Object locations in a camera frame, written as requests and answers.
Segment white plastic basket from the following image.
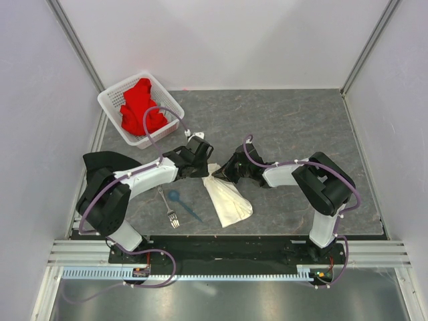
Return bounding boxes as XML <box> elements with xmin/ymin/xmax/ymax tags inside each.
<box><xmin>98</xmin><ymin>72</ymin><xmax>185</xmax><ymax>149</ymax></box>

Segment blue plastic spoon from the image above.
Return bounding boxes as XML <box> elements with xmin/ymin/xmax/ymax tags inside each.
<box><xmin>168</xmin><ymin>190</ymin><xmax>203</xmax><ymax>223</ymax></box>

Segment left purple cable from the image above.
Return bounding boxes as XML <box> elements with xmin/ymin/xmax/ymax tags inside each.
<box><xmin>62</xmin><ymin>106</ymin><xmax>193</xmax><ymax>305</ymax></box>

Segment silver metal fork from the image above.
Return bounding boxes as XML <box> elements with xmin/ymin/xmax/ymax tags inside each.
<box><xmin>157</xmin><ymin>186</ymin><xmax>180</xmax><ymax>229</ymax></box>

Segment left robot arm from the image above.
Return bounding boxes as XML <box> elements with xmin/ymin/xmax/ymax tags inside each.
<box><xmin>76</xmin><ymin>136</ymin><xmax>213</xmax><ymax>263</ymax></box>

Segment black cloth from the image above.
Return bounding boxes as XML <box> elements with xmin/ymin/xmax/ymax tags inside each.
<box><xmin>83</xmin><ymin>151</ymin><xmax>142</xmax><ymax>184</ymax></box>

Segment purple cable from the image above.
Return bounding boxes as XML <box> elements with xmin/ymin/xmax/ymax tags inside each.
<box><xmin>243</xmin><ymin>134</ymin><xmax>362</xmax><ymax>292</ymax></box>
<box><xmin>62</xmin><ymin>106</ymin><xmax>193</xmax><ymax>305</ymax></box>

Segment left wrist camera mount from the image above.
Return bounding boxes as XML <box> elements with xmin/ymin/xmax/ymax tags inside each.
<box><xmin>185</xmin><ymin>130</ymin><xmax>205</xmax><ymax>142</ymax></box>

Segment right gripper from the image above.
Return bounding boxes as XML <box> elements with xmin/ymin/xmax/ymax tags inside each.
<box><xmin>213</xmin><ymin>154</ymin><xmax>251</xmax><ymax>184</ymax></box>

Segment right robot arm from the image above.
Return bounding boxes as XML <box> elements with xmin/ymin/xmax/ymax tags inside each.
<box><xmin>212</xmin><ymin>142</ymin><xmax>360</xmax><ymax>263</ymax></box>

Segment red cloth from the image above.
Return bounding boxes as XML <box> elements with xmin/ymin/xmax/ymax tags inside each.
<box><xmin>120</xmin><ymin>78</ymin><xmax>168</xmax><ymax>136</ymax></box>

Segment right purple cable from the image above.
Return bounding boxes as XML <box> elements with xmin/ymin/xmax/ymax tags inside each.
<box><xmin>243</xmin><ymin>134</ymin><xmax>362</xmax><ymax>292</ymax></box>

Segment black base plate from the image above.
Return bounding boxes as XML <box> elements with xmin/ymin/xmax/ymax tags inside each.
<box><xmin>108</xmin><ymin>235</ymin><xmax>345</xmax><ymax>276</ymax></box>

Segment slotted cable duct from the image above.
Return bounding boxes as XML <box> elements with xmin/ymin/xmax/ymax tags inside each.
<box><xmin>62</xmin><ymin>266</ymin><xmax>315</xmax><ymax>282</ymax></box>

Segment white cloth napkin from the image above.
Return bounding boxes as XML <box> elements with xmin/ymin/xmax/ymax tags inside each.
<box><xmin>202</xmin><ymin>163</ymin><xmax>253</xmax><ymax>228</ymax></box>

